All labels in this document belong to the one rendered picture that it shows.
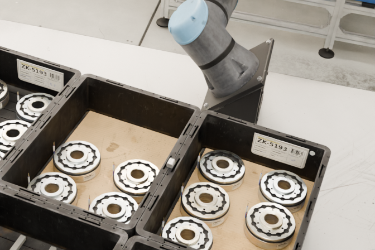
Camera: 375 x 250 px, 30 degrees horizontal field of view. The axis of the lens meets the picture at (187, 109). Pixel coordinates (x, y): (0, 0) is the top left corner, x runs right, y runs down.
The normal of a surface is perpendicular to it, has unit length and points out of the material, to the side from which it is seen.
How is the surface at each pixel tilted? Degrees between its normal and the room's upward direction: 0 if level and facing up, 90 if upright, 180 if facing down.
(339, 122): 0
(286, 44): 0
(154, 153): 0
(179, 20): 45
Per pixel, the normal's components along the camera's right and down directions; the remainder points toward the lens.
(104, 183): 0.09, -0.76
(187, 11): -0.65, -0.61
